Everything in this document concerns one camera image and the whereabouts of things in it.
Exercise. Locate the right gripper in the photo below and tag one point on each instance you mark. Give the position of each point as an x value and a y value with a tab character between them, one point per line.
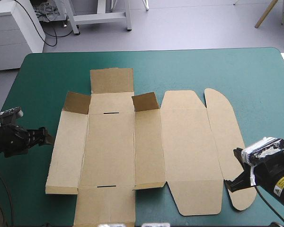
271	165

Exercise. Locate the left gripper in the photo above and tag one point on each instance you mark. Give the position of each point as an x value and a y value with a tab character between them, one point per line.
11	140

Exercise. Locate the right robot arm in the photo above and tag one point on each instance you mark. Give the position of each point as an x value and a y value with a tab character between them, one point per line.
278	184

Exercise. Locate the brown cardboard box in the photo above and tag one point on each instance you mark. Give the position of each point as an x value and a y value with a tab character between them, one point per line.
146	151

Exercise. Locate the white drawer cabinet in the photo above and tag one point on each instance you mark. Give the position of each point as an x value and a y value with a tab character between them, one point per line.
13	35

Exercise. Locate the wooden chair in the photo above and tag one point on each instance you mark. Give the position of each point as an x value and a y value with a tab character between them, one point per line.
266	13

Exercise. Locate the white chair leg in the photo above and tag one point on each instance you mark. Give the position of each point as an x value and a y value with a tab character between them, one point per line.
145	4

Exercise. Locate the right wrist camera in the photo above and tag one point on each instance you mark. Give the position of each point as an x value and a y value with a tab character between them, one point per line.
262	150

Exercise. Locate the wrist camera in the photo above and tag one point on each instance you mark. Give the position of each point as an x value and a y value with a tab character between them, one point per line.
262	150
10	114

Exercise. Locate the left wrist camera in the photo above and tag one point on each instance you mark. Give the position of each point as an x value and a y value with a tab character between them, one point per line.
10	114

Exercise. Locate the white metal table frame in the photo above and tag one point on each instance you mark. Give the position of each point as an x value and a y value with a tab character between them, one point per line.
99	17

